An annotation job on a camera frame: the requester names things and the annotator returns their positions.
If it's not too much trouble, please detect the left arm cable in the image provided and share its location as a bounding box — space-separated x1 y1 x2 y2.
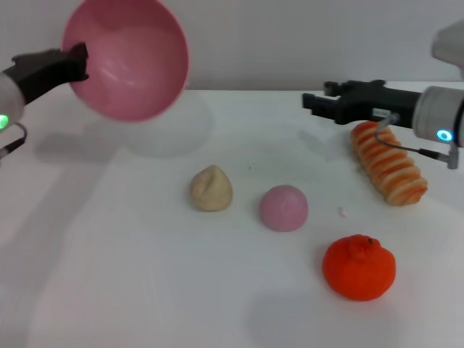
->
0 122 28 161

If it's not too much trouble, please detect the orange striped bread roll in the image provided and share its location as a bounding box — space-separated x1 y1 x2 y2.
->
350 120 429 207

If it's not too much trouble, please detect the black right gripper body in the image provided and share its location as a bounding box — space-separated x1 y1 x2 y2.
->
336 79 423 129

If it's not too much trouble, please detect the orange tangerine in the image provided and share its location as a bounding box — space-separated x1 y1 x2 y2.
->
322 233 397 302

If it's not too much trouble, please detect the pink round pastry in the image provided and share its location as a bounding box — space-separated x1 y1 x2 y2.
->
258 184 310 233

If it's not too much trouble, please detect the pink plastic bowl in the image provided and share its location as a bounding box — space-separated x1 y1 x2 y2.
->
60 0 191 123

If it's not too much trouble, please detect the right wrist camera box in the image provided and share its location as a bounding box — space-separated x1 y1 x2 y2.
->
430 20 464 81

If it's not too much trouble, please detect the beige egg yolk pastry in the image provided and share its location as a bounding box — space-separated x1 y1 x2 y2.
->
188 164 234 212

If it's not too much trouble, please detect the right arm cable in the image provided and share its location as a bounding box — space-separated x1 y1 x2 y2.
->
374 113 460 170

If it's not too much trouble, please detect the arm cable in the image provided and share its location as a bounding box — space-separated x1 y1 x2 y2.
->
0 122 28 161
374 113 460 170

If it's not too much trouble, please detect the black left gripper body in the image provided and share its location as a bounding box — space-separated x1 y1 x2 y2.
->
10 48 79 107

